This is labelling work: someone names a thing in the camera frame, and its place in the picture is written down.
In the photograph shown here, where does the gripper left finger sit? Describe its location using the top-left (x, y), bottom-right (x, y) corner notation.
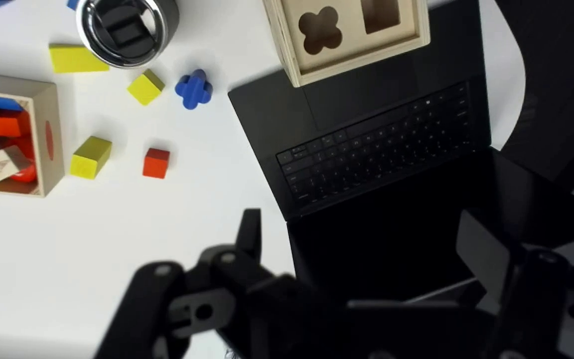
top-left (95, 208), bottom-right (312, 359)

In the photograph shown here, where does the blue cross-shaped wooden block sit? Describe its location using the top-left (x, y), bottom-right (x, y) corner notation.
top-left (175, 69), bottom-right (213, 110)

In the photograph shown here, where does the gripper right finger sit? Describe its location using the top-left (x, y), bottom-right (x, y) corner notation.
top-left (456, 209), bottom-right (574, 359)

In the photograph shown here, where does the wooden shape sorter box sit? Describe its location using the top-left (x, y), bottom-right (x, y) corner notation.
top-left (262, 0), bottom-right (431, 88)

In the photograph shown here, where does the plain printed wooden block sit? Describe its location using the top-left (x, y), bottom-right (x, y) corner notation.
top-left (0, 146), bottom-right (32, 182)

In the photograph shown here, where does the black laptop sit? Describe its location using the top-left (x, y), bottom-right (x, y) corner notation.
top-left (227, 0), bottom-right (574, 310)

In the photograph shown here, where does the open wooden box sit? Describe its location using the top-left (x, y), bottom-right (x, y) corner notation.
top-left (0, 71), bottom-right (65, 198)

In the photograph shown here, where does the silver metal bowl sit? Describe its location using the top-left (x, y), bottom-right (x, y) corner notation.
top-left (75, 0), bottom-right (180, 69)

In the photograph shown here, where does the small yellow wooden cube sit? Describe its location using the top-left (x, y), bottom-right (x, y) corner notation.
top-left (127, 69), bottom-right (165, 106)

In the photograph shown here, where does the yellow-green wooden block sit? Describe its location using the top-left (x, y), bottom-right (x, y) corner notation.
top-left (70, 136), bottom-right (113, 180)

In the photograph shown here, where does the orange-red wooden block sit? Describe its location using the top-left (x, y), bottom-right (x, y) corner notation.
top-left (0, 110), bottom-right (32, 138)

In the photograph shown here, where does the red wooden cube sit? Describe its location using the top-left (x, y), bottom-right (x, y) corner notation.
top-left (143, 148), bottom-right (170, 179)

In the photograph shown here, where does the long yellow wooden block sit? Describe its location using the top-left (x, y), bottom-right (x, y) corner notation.
top-left (49, 44), bottom-right (110, 74)

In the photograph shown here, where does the red wooden block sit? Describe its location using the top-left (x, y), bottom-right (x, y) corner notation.
top-left (9, 137), bottom-right (37, 183)

